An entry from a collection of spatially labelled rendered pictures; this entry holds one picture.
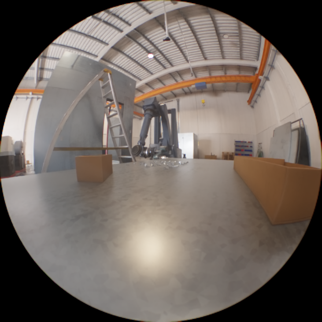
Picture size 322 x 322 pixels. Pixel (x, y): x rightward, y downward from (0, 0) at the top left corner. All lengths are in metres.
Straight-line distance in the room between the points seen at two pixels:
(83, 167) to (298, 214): 0.38
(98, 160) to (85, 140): 2.18
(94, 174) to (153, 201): 0.16
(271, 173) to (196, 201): 0.11
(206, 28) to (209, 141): 10.27
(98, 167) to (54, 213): 0.15
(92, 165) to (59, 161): 2.08
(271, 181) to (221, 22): 8.01
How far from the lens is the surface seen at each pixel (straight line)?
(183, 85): 9.88
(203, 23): 7.91
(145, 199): 0.16
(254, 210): 0.16
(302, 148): 3.63
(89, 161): 0.26
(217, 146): 11.44
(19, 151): 7.24
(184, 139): 7.49
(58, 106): 2.50
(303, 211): 0.16
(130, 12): 7.81
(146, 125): 1.71
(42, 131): 2.38
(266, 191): 0.16
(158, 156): 1.25
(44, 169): 1.50
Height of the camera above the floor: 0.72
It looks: 5 degrees down
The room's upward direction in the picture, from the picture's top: straight up
